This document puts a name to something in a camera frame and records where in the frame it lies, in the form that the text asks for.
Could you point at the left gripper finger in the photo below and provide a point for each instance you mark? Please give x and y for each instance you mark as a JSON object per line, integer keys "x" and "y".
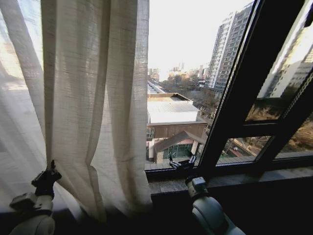
{"x": 51, "y": 167}
{"x": 54, "y": 167}

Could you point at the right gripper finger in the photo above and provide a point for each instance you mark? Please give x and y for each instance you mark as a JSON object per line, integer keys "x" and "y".
{"x": 172, "y": 162}
{"x": 192, "y": 158}

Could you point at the cream linen curtain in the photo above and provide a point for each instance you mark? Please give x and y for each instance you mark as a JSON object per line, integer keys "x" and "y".
{"x": 97, "y": 98}

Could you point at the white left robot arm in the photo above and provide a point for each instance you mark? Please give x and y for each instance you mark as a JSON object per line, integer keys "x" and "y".
{"x": 36, "y": 221}

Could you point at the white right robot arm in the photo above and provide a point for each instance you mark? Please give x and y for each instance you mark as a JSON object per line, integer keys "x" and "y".
{"x": 207, "y": 210}

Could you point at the brown gabled roof building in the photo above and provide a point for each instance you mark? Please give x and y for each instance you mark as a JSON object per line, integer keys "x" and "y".
{"x": 177, "y": 147}

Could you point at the sheer white curtain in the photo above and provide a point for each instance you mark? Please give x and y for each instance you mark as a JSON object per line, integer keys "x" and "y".
{"x": 19, "y": 137}

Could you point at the white-roofed low building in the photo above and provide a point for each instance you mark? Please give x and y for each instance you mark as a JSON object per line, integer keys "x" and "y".
{"x": 171, "y": 110}

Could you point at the grey stone window sill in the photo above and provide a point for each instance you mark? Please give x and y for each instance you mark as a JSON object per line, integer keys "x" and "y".
{"x": 244, "y": 180}

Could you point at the tall grey apartment tower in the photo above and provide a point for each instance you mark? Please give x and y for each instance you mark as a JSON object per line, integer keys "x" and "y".
{"x": 227, "y": 49}

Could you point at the pale sunlit high-rise building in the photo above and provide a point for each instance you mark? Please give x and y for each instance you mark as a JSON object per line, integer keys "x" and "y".
{"x": 291, "y": 56}

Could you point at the dark window frame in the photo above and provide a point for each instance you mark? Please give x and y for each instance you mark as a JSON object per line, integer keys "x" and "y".
{"x": 247, "y": 80}

